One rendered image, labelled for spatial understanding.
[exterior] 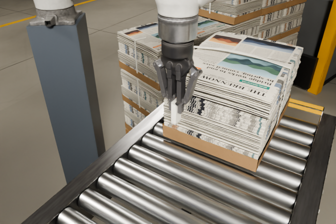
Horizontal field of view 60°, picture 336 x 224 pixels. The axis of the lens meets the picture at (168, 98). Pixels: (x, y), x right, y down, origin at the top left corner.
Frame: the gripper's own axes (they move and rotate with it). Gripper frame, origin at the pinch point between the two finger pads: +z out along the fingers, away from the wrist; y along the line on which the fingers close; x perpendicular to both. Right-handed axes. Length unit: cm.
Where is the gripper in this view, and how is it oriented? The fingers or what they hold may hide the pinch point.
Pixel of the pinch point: (176, 111)
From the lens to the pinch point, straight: 77.5
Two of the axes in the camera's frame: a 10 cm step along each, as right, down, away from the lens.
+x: -5.2, 4.4, -7.3
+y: -8.5, -2.7, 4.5
